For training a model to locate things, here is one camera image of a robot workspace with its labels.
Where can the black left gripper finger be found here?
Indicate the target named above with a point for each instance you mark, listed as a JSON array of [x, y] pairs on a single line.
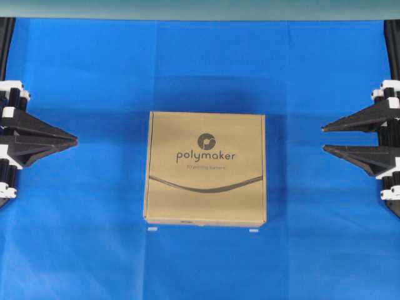
[[25, 123], [22, 153]]

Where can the brown polymaker cardboard box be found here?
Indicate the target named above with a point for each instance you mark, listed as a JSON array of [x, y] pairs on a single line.
[[206, 169]]

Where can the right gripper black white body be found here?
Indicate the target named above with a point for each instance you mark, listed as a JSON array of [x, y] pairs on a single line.
[[387, 97]]

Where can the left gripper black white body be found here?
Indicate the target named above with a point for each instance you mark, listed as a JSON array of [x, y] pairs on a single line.
[[13, 97]]

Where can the blue table cloth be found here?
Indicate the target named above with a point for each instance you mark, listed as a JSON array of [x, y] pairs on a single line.
[[76, 229]]

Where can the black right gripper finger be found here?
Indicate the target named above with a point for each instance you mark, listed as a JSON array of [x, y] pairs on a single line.
[[377, 161], [368, 119]]

